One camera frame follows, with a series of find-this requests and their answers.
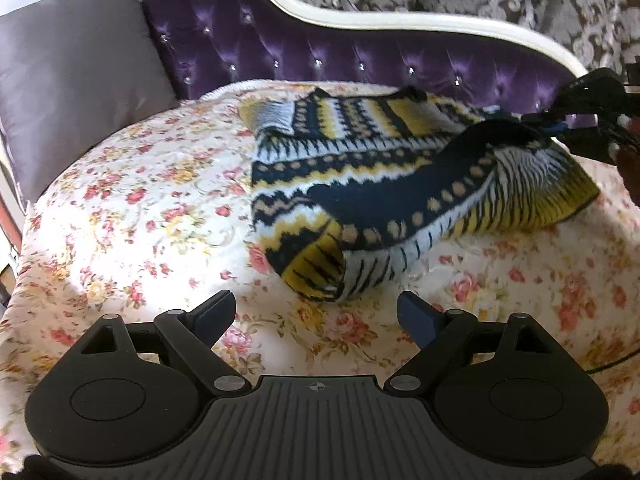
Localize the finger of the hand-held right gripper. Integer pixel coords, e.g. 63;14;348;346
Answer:
520;71;626;127
544;125;622;163

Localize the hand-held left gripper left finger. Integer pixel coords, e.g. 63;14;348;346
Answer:
80;290;253;397

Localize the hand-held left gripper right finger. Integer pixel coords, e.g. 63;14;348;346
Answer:
382;290;561;395

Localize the yellow navy patterned knit sweater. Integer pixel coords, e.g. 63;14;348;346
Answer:
237;85;601;303

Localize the person's left forearm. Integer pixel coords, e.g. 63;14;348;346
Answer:
19;452;68;480

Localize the person's right hand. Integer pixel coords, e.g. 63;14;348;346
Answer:
616;117;640;207

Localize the floral blanket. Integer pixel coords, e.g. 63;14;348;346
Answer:
0;79;640;466

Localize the grey pillow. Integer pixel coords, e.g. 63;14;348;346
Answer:
0;0;178;201

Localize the purple tufted sofa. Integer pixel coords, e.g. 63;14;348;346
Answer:
70;0;591;126

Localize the black cable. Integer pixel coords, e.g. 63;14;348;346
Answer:
584;341;640;376

